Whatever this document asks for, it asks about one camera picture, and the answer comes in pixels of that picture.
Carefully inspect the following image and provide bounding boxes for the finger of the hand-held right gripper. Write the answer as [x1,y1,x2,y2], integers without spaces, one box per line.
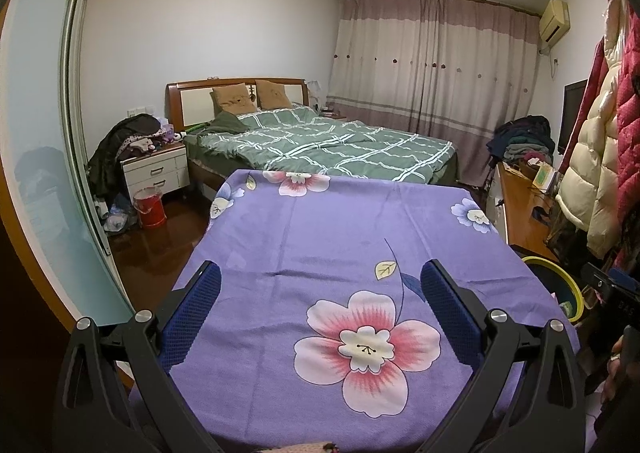
[581,260,618,299]

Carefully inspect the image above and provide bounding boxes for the pile of plastic bags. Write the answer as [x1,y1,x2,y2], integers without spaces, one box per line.
[100,193,138,234]

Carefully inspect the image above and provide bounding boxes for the dark green cloth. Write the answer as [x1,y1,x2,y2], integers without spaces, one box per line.
[200,112,243,134]

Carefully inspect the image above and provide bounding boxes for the purple floral tablecloth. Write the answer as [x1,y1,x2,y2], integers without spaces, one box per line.
[127,169,581,453]

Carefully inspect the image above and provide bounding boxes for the green picture frame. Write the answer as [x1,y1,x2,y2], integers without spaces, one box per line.
[532,165,556,191]

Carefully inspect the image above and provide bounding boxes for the pink and white curtain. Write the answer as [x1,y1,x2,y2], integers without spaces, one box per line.
[327,0,543,184]

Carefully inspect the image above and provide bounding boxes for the red bucket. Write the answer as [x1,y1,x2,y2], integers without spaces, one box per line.
[132,186,167,229]

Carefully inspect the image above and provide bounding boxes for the pile of dark clothes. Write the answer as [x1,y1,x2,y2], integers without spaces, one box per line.
[487,115,556,164]

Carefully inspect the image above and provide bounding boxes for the black television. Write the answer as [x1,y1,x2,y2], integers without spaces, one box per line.
[557,79,589,156]

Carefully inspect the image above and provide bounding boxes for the hanging puffer jackets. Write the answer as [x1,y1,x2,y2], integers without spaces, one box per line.
[580,0,640,284]

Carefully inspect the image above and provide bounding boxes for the cream down jacket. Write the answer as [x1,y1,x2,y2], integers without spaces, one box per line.
[556,0,626,259]

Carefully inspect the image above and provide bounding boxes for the black jacket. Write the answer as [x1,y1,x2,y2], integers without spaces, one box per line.
[87,114,161,198]

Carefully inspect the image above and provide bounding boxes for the green plaid duvet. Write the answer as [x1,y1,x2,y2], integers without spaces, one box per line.
[197,105,458,182]

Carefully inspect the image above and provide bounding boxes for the pile of small clothes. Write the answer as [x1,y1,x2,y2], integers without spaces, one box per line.
[122,120,186,154]

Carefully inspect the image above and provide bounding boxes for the beige air conditioner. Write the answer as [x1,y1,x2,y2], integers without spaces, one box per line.
[538,0,571,44]

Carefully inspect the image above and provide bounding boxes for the glass sliding wardrobe door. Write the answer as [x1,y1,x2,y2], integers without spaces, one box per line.
[0,0,133,334]

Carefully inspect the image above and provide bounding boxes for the white nightstand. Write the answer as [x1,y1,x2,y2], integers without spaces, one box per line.
[120,142,190,206]

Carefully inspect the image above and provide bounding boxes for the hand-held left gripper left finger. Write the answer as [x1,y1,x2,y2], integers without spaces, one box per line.
[52,260,226,453]

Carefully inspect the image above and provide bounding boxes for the yellow-rimmed trash bin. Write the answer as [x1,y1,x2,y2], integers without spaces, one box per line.
[521,255,585,325]

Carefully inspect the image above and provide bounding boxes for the person's right hand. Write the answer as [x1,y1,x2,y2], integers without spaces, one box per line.
[603,325,640,401]

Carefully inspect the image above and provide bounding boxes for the low wooden cabinet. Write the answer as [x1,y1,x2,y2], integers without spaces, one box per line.
[487,160,566,264]

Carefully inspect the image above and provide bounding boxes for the brown pillow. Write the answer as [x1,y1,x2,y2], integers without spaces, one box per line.
[256,80,293,110]
[211,83,258,114]

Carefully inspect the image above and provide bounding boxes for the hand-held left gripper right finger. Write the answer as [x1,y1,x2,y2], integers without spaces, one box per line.
[420,259,587,453]

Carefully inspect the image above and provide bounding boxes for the wooden bed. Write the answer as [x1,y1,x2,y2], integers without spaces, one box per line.
[165,78,460,184]

